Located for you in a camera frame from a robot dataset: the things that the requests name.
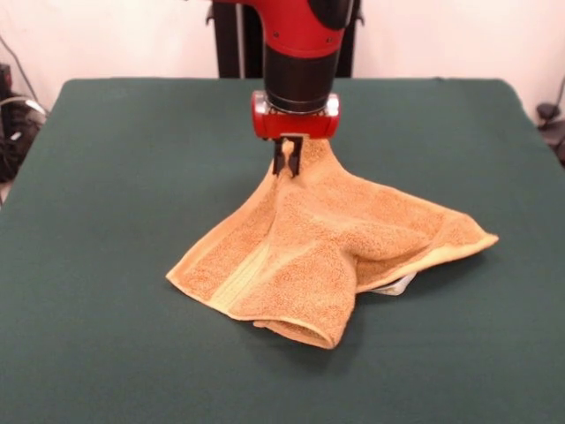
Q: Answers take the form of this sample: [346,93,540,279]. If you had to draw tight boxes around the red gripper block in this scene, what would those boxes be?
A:
[251,91,342,180]

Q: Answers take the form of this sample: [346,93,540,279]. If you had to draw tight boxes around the dark green table cloth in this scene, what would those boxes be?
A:
[0,77,565,424]

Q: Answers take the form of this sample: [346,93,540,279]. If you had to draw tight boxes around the black stand base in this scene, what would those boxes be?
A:
[536,102,565,167]

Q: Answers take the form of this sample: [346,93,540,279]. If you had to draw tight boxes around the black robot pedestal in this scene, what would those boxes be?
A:
[206,0,365,80]

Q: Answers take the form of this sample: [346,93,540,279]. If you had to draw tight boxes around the grey curved cable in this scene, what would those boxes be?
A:
[0,34,41,105]

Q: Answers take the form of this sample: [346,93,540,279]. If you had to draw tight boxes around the tan terry towel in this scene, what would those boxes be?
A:
[165,137,500,351]

